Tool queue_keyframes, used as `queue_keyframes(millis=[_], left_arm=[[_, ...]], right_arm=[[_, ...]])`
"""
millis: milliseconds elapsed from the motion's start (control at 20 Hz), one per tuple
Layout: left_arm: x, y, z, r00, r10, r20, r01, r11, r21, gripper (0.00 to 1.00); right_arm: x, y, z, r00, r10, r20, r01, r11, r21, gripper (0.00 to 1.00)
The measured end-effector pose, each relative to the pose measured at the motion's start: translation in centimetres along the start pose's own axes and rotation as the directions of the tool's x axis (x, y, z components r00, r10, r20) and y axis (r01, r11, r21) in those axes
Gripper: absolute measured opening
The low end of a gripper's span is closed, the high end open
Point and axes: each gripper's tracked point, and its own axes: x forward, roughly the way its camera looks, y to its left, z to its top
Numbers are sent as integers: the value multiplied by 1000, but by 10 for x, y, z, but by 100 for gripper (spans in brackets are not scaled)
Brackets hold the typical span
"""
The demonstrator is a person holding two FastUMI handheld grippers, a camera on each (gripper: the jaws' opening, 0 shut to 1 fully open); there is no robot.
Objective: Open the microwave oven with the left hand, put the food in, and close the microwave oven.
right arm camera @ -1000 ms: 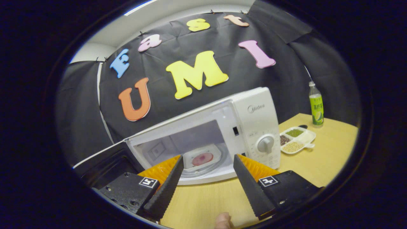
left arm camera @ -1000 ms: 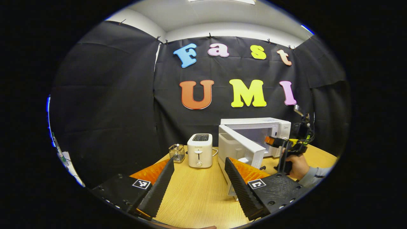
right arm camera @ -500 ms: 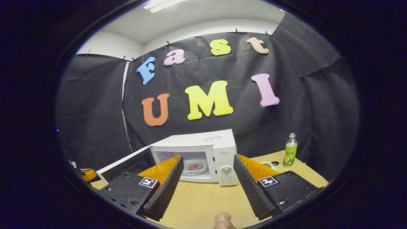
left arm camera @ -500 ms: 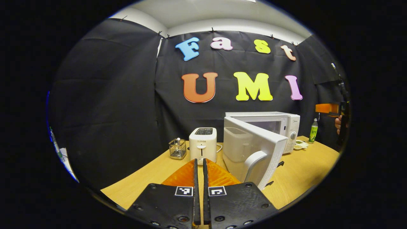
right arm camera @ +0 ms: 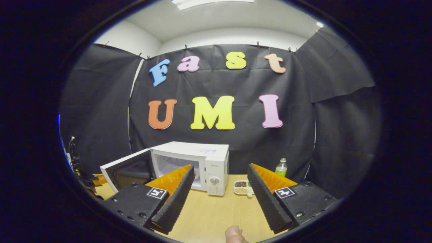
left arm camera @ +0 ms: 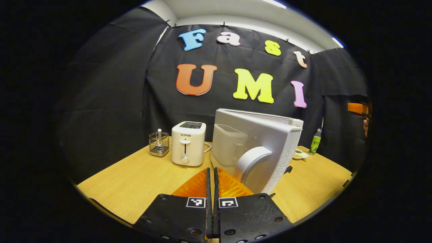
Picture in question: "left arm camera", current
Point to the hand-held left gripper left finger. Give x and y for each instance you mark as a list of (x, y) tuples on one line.
[(175, 216)]

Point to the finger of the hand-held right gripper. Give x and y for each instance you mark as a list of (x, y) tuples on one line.
[(357, 108)]

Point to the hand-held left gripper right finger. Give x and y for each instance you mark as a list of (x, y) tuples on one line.
[(249, 216)]

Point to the white microwave oven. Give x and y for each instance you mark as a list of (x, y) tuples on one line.
[(266, 135)]

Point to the green drink bottle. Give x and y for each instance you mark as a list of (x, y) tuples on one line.
[(315, 143)]

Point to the small ceiling light panel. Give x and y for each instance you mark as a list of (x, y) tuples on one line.
[(337, 42)]

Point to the white toaster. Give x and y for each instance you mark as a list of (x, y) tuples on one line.
[(189, 146)]

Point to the white divided plate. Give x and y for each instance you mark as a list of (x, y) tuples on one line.
[(300, 156)]

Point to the black backdrop cloth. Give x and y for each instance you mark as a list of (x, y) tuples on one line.
[(162, 101)]

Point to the long ceiling light panel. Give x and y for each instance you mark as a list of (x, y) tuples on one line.
[(274, 3)]

